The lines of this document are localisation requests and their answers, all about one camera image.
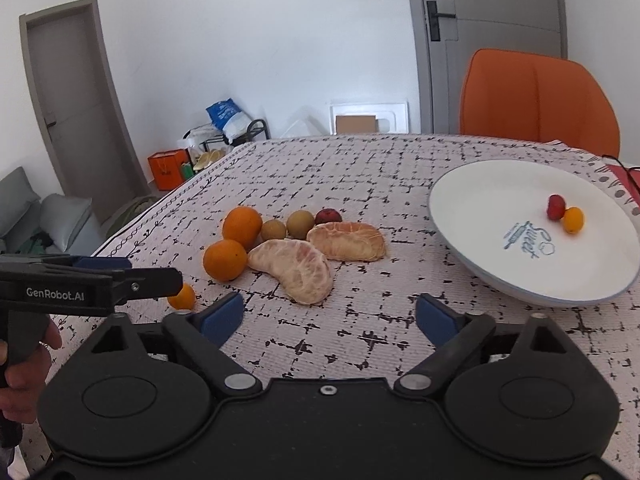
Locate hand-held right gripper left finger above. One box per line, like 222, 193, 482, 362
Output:
85, 292, 263, 397

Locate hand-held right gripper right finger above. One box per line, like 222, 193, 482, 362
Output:
395, 292, 571, 396

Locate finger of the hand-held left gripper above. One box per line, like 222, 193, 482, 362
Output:
112, 267, 183, 307
45, 255, 133, 272

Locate kumquat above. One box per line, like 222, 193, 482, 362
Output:
562, 206, 585, 234
167, 282, 196, 311

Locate orange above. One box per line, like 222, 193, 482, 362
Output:
222, 206, 264, 252
202, 239, 248, 282

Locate pink curved pomelo segment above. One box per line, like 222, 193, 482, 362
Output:
247, 239, 334, 306

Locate brown round fruit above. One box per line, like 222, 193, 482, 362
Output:
260, 219, 287, 242
286, 210, 316, 240

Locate white round plate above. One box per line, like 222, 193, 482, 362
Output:
428, 160, 640, 307

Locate beige pomelo segment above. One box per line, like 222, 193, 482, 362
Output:
306, 221, 387, 262

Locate person's left hand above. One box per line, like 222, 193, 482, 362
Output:
0, 319, 63, 423

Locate olive green bag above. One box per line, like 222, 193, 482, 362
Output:
105, 195, 157, 238

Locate grey sofa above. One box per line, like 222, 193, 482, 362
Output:
0, 166, 108, 256

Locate orange shopping bag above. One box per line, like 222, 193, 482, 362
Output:
147, 149, 193, 191

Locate pale yellow slippers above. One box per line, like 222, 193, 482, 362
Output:
194, 149, 227, 171

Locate brown-framed grey door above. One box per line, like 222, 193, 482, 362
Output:
19, 0, 151, 221

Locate white plastic bag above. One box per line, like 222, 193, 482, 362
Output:
182, 124, 226, 151

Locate blue printed bag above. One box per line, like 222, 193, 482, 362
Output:
206, 98, 251, 143

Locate black metal rack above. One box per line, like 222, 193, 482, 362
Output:
227, 119, 271, 148

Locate white foam packaging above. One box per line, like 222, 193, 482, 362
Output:
327, 101, 410, 136

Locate brown cardboard piece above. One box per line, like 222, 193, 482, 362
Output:
335, 115, 377, 135

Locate red orange printed mat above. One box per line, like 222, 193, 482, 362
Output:
597, 155, 640, 211

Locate orange chair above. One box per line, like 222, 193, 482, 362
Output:
459, 48, 621, 158

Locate dark red cable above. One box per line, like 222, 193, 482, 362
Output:
600, 154, 640, 175

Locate black door handle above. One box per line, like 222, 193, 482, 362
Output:
425, 0, 457, 42

